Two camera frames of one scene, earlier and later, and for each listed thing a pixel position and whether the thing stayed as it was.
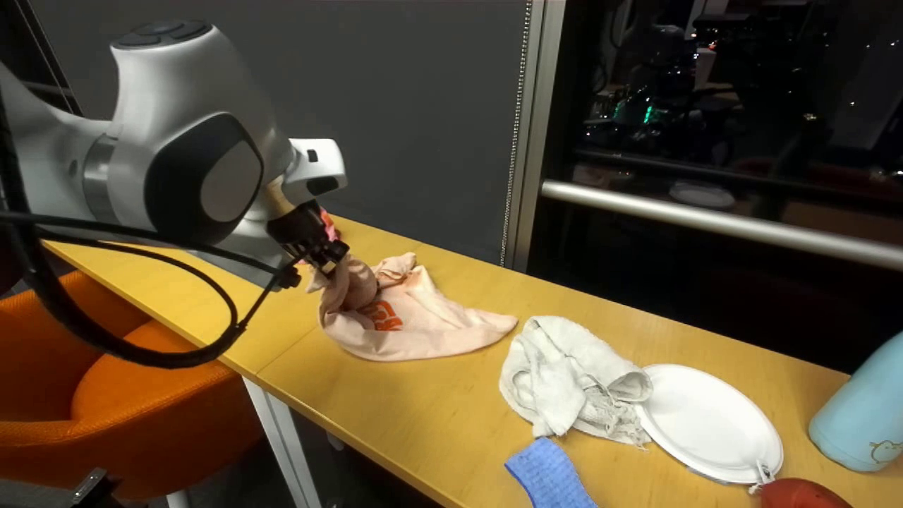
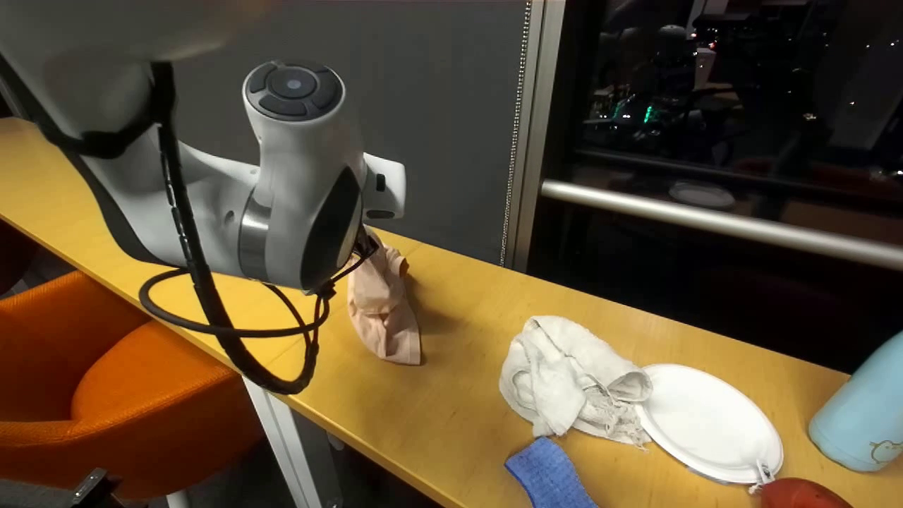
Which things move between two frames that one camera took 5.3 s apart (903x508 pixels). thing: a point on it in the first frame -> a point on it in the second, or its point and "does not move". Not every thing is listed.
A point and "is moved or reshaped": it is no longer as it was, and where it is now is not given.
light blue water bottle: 858,424 does not move
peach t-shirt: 398,314 is moved or reshaped
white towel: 559,386 does not move
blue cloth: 549,476 does not move
